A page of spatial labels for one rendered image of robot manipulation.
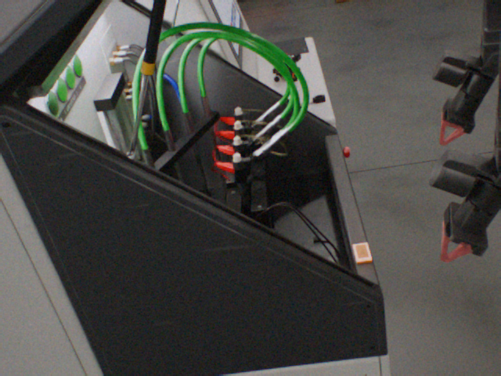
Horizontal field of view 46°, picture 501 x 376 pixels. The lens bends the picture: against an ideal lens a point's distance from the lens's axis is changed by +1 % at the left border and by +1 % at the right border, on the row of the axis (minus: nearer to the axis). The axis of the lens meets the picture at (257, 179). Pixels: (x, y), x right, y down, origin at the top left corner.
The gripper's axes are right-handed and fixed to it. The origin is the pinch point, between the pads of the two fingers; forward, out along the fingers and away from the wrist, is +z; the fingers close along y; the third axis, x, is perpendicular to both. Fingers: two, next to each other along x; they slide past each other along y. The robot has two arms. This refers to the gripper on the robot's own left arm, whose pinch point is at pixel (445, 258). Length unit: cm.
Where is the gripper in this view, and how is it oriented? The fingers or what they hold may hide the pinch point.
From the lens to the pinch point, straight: 117.5
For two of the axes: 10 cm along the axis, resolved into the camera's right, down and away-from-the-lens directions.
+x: 9.4, 3.4, -0.3
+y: -2.3, 5.6, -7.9
